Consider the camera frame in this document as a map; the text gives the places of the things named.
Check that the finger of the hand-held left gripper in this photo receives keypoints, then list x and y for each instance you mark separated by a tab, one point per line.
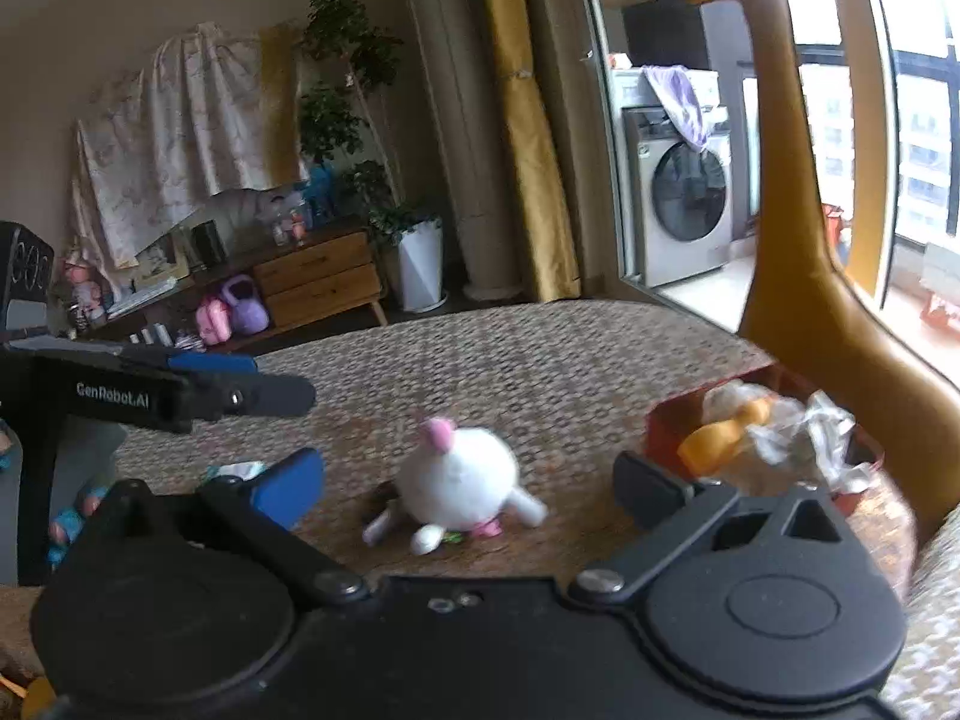
262	394
214	362

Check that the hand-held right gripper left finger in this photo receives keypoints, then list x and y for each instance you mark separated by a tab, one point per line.
289	491

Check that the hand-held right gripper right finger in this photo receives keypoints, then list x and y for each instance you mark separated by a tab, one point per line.
649	491

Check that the red box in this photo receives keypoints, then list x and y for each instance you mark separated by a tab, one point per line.
664	435

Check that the yellow cloth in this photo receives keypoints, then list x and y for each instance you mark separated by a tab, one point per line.
716	439

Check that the white plush toy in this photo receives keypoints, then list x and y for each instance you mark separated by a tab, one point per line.
457	476

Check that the person's left hand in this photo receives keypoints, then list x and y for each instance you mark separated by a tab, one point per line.
67	521

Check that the purple kettlebell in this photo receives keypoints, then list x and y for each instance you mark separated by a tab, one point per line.
246	309

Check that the small doll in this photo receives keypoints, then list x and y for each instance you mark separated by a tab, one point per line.
86	292

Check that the black speaker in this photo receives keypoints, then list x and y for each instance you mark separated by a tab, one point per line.
208	242

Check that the wooden drawer cabinet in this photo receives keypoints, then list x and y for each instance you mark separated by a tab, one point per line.
322	281

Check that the clear bags on cabinet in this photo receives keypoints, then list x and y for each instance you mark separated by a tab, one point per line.
285	214

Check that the white angular planter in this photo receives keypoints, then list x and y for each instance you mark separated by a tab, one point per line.
421	266

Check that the floral hanging cloth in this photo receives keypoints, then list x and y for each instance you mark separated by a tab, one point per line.
172	142

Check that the silver washing machine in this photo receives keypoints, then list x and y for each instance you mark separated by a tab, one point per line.
682	202

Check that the tan chair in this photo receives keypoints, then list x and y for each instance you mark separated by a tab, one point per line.
780	202

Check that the cream standing air conditioner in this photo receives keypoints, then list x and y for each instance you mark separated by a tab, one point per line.
465	127

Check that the green potted plant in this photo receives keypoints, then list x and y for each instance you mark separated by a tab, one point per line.
337	45

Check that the yellow curtain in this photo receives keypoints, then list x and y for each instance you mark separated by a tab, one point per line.
529	127

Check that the purple cloth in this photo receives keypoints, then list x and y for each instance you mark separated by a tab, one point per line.
679	101

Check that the photo frame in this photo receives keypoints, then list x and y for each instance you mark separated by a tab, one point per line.
161	259

